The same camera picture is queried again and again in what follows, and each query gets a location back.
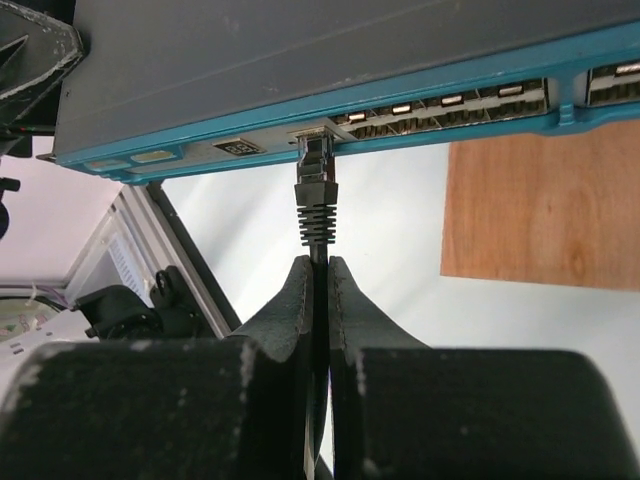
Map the black ethernet cable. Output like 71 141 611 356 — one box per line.
292 133 341 480

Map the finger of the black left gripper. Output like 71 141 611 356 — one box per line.
1 0 86 135

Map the wooden base board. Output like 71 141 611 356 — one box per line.
440 120 639 291

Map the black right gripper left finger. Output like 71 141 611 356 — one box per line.
1 256 315 479

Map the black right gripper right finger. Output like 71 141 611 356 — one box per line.
327 257 639 479

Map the dark grey network switch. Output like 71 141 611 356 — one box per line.
54 1 639 184

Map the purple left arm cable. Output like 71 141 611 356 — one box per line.
29 284 71 314

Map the aluminium front rail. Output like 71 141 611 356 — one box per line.
1 182 240 338

